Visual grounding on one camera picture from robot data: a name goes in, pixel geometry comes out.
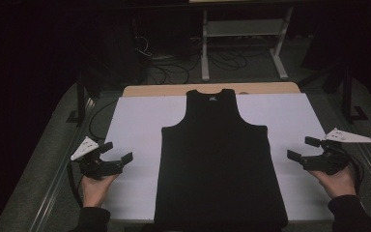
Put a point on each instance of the person's right hand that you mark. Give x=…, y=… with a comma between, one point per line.
x=336, y=183

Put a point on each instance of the black metal stand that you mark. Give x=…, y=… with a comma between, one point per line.
x=81, y=96
x=347, y=93

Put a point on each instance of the person's left hand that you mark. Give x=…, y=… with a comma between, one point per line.
x=95, y=191

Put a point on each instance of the white foam board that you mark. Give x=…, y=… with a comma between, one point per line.
x=135, y=129

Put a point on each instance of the white metal stand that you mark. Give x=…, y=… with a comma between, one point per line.
x=244, y=28

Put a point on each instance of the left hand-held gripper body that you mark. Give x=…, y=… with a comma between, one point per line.
x=93, y=166

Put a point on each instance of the black tank top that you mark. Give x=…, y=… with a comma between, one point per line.
x=219, y=161

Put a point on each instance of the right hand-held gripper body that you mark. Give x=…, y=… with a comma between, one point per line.
x=327, y=161

